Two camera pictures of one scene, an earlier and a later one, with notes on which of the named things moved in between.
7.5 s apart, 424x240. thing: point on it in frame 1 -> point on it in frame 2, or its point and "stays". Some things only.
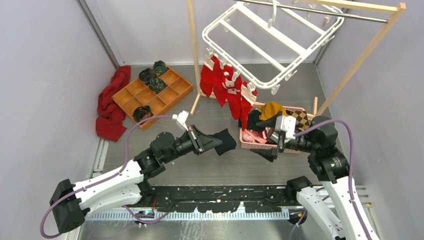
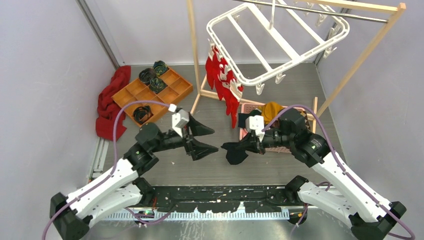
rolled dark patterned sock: [147, 75] stays
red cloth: [110, 116] stays
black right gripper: [268, 153] -> [252, 143]
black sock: [228, 142] -> [235, 153]
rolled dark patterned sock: [160, 67] stays
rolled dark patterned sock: [157, 85] stays
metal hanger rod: [314, 10] stays
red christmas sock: [248, 96] -> [232, 95]
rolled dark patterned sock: [141, 113] stays
